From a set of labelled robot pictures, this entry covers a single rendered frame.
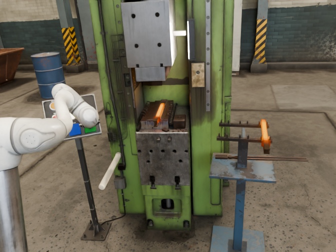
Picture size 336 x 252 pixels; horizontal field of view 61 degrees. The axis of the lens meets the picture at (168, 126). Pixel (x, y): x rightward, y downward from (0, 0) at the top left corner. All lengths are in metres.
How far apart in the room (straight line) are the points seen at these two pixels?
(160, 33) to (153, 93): 0.74
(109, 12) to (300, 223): 2.22
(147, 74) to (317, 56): 6.48
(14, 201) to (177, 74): 1.64
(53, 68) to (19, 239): 5.44
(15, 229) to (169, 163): 1.21
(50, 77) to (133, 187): 4.36
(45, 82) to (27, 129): 5.52
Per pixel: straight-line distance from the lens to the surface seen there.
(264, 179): 1.82
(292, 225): 2.69
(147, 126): 2.06
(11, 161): 1.14
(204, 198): 2.52
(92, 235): 2.61
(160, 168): 2.14
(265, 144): 1.61
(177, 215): 2.43
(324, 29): 7.98
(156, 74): 1.92
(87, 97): 2.04
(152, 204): 2.39
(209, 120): 2.16
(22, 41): 10.13
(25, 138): 1.03
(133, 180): 2.49
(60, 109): 1.38
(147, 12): 1.88
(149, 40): 1.89
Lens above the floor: 1.75
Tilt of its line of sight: 24 degrees down
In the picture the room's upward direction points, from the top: 4 degrees counter-clockwise
